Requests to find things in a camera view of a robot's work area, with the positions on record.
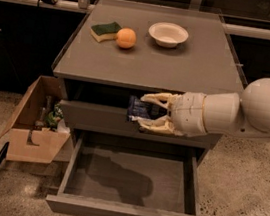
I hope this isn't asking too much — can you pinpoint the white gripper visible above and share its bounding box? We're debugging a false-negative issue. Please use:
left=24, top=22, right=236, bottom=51
left=138, top=92, right=207, bottom=137

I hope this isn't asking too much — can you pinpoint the dark blue rxbar packet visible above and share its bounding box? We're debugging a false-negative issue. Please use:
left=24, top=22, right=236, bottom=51
left=127, top=95, right=167, bottom=122

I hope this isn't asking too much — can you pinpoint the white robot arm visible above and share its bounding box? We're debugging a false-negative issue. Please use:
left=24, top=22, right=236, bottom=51
left=138, top=78, right=270, bottom=141

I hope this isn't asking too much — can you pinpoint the open grey middle drawer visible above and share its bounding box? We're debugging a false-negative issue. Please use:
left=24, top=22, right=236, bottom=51
left=46, top=131, right=204, bottom=216

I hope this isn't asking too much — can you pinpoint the grey drawer cabinet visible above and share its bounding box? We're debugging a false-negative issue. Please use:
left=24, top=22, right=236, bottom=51
left=29, top=0, right=263, bottom=216

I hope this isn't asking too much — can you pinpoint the closed grey top drawer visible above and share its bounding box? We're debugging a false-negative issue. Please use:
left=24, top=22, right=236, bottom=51
left=60, top=100, right=221, bottom=149

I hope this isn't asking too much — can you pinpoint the white paper bowl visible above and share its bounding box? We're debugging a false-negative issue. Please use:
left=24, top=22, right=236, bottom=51
left=148, top=22, right=189, bottom=49

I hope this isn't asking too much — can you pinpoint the orange fruit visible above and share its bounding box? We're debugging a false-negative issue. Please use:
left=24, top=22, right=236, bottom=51
left=116, top=28, right=137, bottom=49

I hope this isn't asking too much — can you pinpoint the green yellow sponge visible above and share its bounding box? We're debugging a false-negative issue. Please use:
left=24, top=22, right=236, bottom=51
left=90, top=22, right=122, bottom=42

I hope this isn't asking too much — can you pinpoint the green snack bag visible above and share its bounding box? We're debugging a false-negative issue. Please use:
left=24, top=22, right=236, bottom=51
left=45, top=102, right=64, bottom=130

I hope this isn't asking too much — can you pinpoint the open cardboard box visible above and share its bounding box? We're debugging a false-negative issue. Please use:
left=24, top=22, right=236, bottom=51
left=0, top=76, right=70, bottom=164

